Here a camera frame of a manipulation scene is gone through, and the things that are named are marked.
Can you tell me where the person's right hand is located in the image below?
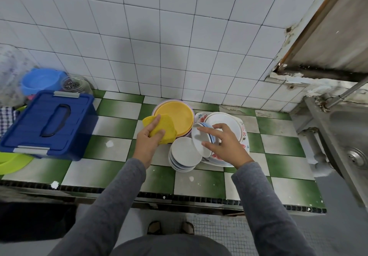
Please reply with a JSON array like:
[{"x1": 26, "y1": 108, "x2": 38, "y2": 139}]
[{"x1": 198, "y1": 123, "x2": 254, "y2": 169}]

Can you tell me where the person's left hand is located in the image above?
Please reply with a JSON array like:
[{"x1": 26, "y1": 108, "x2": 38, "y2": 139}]
[{"x1": 133, "y1": 115, "x2": 165, "y2": 169}]

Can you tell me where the white blue-rimmed bowl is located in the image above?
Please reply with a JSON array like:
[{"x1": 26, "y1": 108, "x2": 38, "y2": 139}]
[{"x1": 191, "y1": 122, "x2": 217, "y2": 159}]

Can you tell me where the stack of small white bowls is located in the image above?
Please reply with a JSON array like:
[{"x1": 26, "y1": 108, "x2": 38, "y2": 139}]
[{"x1": 168, "y1": 136, "x2": 204, "y2": 173}]

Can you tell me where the person's right forearm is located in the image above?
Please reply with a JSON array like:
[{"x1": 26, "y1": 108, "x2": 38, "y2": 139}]
[{"x1": 232, "y1": 161, "x2": 317, "y2": 256}]

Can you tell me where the person's black shoe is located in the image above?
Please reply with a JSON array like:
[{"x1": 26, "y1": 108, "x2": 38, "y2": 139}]
[
  {"x1": 181, "y1": 221, "x2": 196, "y2": 235},
  {"x1": 146, "y1": 220, "x2": 163, "y2": 235}
]

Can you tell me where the glass jar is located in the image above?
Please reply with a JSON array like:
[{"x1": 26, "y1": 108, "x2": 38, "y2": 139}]
[{"x1": 60, "y1": 76, "x2": 93, "y2": 95}]

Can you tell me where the blue plastic box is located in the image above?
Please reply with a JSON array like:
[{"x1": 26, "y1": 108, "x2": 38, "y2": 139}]
[{"x1": 0, "y1": 90, "x2": 99, "y2": 162}]

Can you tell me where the stainless steel sink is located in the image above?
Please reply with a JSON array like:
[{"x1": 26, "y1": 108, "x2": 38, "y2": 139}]
[{"x1": 304, "y1": 95, "x2": 368, "y2": 208}]

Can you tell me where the blue plastic bowl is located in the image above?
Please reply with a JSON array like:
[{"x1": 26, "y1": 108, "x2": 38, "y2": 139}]
[{"x1": 21, "y1": 68, "x2": 68, "y2": 96}]

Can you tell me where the metal faucet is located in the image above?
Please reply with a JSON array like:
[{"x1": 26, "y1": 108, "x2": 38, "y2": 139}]
[{"x1": 321, "y1": 76, "x2": 368, "y2": 111}]

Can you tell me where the lime green plastic bowl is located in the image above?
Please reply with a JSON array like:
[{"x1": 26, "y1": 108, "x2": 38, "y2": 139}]
[{"x1": 0, "y1": 152, "x2": 35, "y2": 176}]

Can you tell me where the blue white checked cloth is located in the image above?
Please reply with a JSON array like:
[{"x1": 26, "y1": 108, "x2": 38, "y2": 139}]
[{"x1": 0, "y1": 106, "x2": 18, "y2": 139}]

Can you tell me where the clear plastic bag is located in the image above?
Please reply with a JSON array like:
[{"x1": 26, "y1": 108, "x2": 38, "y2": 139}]
[{"x1": 0, "y1": 45, "x2": 36, "y2": 107}]

